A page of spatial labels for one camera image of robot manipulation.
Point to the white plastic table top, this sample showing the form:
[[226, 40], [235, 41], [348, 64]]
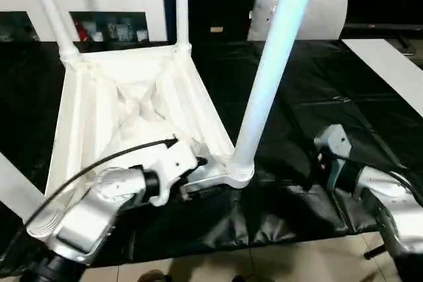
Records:
[[125, 97]]

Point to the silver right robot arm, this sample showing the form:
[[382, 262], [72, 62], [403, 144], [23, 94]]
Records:
[[390, 196]]

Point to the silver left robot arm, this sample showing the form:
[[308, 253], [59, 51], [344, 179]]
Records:
[[92, 216]]

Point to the black work mat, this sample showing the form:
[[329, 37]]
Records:
[[344, 97]]

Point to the black stand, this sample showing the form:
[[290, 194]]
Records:
[[377, 252]]

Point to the white board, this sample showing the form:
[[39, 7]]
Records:
[[390, 67]]

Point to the grey white pillow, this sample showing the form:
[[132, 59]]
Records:
[[324, 14]]

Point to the black cabinet with yellow label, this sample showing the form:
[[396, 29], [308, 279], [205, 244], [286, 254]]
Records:
[[218, 1]]

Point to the white glass-door cabinet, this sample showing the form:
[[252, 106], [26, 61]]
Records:
[[99, 1]]

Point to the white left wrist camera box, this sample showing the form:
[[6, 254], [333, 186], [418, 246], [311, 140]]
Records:
[[173, 163]]

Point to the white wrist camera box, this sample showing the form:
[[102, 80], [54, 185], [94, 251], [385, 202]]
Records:
[[173, 163], [332, 142]]

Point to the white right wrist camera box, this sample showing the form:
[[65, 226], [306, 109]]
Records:
[[332, 142]]

